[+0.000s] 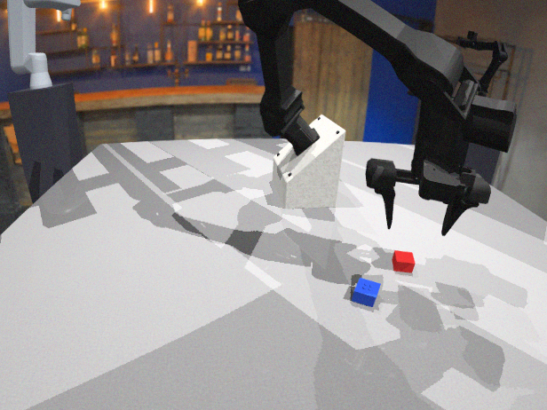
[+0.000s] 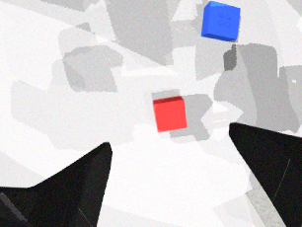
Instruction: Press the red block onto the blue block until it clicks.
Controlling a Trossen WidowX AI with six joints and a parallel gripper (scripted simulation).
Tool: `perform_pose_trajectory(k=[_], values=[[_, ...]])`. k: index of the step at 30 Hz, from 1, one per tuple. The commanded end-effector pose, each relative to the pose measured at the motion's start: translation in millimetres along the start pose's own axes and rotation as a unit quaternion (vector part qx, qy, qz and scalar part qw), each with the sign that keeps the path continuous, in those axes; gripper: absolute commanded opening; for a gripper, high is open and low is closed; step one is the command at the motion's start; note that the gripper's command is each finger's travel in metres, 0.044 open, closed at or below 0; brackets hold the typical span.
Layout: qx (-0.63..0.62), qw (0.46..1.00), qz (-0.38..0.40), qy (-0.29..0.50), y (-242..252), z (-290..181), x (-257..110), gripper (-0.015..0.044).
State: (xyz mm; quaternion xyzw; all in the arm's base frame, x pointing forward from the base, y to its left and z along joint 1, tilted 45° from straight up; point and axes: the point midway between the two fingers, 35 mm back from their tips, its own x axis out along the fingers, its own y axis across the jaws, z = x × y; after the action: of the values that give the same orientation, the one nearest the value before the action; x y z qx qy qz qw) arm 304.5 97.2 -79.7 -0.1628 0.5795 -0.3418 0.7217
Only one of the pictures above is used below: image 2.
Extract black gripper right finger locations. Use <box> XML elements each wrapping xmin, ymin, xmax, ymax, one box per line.
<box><xmin>228</xmin><ymin>121</ymin><xmax>302</xmax><ymax>227</ymax></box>

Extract red block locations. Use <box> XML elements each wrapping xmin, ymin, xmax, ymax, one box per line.
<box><xmin>152</xmin><ymin>97</ymin><xmax>187</xmax><ymax>133</ymax></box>

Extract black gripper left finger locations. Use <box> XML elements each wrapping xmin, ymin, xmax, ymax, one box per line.
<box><xmin>0</xmin><ymin>142</ymin><xmax>113</xmax><ymax>227</ymax></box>

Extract blue block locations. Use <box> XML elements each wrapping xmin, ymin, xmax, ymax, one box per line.
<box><xmin>201</xmin><ymin>1</ymin><xmax>240</xmax><ymax>41</ymax></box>

